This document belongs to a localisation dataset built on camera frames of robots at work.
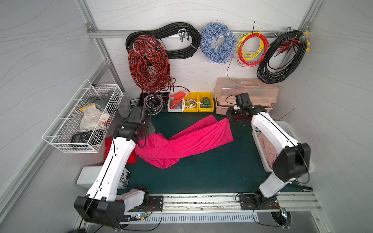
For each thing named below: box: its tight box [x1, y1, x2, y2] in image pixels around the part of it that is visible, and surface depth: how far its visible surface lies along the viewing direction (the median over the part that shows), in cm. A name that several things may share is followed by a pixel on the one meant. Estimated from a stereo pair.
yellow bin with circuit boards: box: [198, 91, 215, 113], surface depth 117 cm
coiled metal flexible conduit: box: [143, 94, 164, 116], surface depth 112 cm
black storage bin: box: [138, 92, 170, 113], surface depth 116 cm
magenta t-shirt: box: [134, 114, 234, 169], surface depth 88 cm
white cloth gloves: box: [79, 103, 111, 131], surface depth 69 cm
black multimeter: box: [70, 128, 104, 145], surface depth 60 cm
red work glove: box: [169, 88, 190, 110], surface depth 117 cm
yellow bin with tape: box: [183, 91, 199, 113], surface depth 117 cm
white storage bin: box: [168, 97, 186, 113], surface depth 113 cm
